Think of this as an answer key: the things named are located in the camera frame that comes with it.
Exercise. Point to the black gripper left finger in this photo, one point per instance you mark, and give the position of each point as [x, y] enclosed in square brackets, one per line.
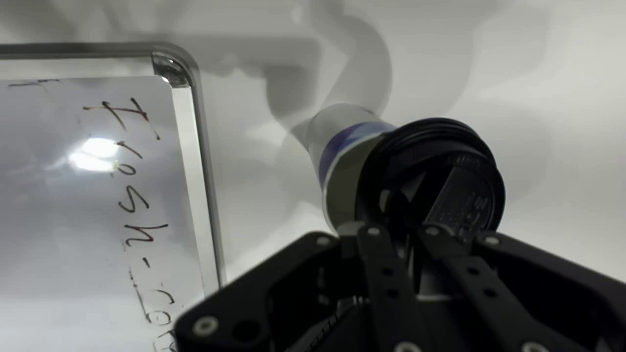
[313, 294]

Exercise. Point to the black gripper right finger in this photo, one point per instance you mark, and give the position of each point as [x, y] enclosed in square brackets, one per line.
[514, 286]

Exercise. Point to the black round cup lid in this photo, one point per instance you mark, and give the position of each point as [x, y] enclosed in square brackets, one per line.
[442, 149]

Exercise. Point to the white paper cup blue band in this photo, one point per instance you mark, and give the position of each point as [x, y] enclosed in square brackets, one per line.
[344, 157]

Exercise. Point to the small metal-framed whiteboard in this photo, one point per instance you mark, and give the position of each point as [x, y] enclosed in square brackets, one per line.
[98, 196]

